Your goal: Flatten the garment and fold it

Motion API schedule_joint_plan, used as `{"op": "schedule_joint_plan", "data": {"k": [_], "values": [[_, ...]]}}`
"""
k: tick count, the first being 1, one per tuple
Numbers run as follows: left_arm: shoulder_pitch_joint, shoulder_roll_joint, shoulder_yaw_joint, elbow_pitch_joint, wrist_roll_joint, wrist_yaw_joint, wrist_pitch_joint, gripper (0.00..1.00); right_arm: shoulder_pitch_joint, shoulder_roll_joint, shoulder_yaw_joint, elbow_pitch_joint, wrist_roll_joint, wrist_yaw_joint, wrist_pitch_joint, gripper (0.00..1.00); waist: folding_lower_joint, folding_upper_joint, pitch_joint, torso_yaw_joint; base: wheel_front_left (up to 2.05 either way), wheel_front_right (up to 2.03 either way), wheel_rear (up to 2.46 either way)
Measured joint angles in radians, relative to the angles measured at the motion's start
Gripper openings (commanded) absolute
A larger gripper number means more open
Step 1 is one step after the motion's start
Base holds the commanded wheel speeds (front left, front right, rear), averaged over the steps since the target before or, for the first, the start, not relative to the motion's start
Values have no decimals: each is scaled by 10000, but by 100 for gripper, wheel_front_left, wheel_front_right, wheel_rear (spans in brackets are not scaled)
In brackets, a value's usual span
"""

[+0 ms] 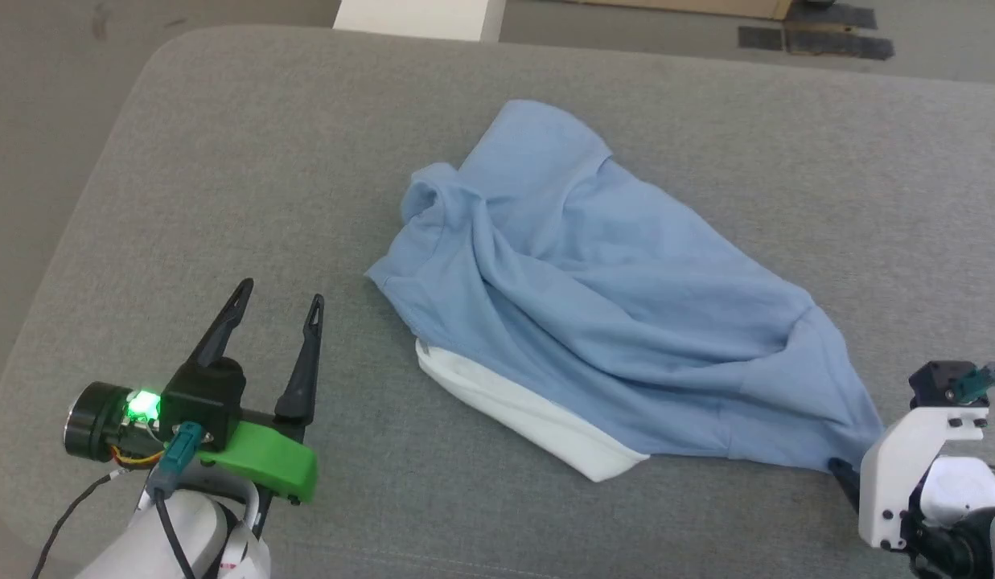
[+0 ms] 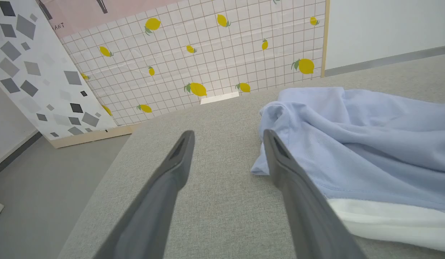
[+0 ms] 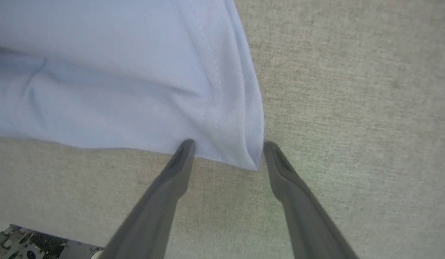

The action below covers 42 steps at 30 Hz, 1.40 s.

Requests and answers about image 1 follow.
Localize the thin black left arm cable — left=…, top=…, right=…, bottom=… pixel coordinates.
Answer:
left=29, top=473, right=118, bottom=579

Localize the long black floor tape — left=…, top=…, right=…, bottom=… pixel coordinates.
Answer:
left=737, top=24, right=895, bottom=61

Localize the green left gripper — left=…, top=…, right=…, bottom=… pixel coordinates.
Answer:
left=62, top=278, right=327, bottom=507

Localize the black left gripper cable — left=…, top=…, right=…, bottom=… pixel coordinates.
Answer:
left=147, top=421, right=206, bottom=579

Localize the light blue polo shirt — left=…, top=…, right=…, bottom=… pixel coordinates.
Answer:
left=365, top=99, right=886, bottom=483

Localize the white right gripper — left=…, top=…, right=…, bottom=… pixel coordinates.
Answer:
left=828, top=406, right=991, bottom=552

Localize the white rectangular box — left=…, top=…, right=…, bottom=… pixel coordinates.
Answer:
left=333, top=0, right=508, bottom=43

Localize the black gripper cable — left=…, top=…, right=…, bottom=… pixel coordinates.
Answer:
left=951, top=363, right=995, bottom=403
left=147, top=421, right=206, bottom=579

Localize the short black floor tape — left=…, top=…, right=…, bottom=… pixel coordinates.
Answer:
left=787, top=2, right=878, bottom=29

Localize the grey fabric sofa seat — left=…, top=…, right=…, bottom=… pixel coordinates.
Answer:
left=0, top=24, right=995, bottom=579

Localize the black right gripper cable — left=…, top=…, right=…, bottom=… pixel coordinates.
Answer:
left=951, top=363, right=995, bottom=403

